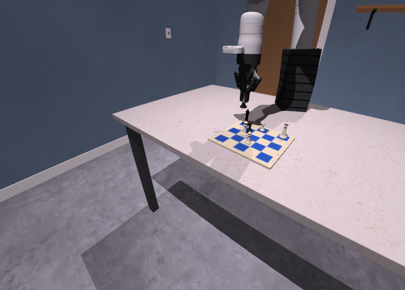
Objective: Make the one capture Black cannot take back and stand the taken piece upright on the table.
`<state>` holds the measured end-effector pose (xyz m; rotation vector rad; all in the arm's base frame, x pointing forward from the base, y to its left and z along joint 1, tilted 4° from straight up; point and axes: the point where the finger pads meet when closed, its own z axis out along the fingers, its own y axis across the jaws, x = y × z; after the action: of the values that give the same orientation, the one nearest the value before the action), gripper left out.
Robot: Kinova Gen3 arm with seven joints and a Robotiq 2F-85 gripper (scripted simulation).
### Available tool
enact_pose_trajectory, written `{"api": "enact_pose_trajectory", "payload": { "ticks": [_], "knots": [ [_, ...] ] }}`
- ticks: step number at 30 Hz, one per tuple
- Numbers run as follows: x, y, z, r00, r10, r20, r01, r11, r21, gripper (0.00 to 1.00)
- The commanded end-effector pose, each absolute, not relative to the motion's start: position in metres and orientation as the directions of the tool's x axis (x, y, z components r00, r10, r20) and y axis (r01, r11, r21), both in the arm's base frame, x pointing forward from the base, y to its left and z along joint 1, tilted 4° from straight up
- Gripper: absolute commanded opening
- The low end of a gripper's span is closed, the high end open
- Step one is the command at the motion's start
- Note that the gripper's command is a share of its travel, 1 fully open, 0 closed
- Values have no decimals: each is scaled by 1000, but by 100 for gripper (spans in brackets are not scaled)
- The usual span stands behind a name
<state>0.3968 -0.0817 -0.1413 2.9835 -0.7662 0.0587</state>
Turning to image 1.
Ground blue and cream chessboard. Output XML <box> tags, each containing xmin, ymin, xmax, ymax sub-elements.
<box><xmin>208</xmin><ymin>119</ymin><xmax>295</xmax><ymax>169</ymax></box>

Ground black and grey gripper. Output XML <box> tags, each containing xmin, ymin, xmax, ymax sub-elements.
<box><xmin>234</xmin><ymin>54</ymin><xmax>262</xmax><ymax>103</ymax></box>

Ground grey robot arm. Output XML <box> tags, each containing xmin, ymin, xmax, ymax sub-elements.
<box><xmin>223</xmin><ymin>0</ymin><xmax>320</xmax><ymax>54</ymax></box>

